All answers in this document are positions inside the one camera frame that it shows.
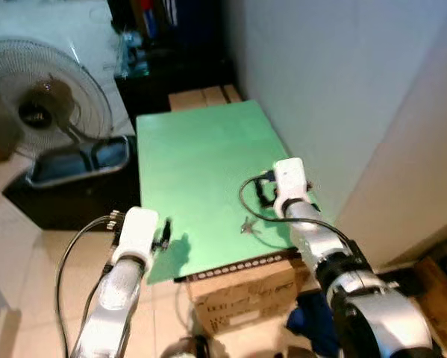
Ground blue cloth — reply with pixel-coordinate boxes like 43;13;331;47
286;289;341;358

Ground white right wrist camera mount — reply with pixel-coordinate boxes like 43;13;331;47
272;157;310;218

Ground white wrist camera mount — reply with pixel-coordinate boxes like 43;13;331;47
114;207;159;266
272;157;310;218

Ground flat brown cardboard box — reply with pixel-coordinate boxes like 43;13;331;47
168;84;243;112

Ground black storage bin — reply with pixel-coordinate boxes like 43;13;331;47
2;158;146;233

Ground green board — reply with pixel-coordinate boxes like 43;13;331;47
136;99;337;285

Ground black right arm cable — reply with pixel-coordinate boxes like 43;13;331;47
237;173;358;251

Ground black cabinet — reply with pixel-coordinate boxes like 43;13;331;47
107;0;240;122

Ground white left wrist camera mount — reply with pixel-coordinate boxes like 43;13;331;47
114;207;159;266

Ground brown wooden box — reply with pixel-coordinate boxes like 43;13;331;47
413;253;447;352

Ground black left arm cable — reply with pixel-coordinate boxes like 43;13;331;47
54;211;127;358

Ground grey standing fan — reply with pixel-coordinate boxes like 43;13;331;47
0;37;131;189

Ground silver keys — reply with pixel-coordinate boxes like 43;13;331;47
240;217;263;235

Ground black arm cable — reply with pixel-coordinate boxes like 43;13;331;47
54;211;127;358
237;173;358;251

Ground black laser toner box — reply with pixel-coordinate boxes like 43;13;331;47
375;266;427;296

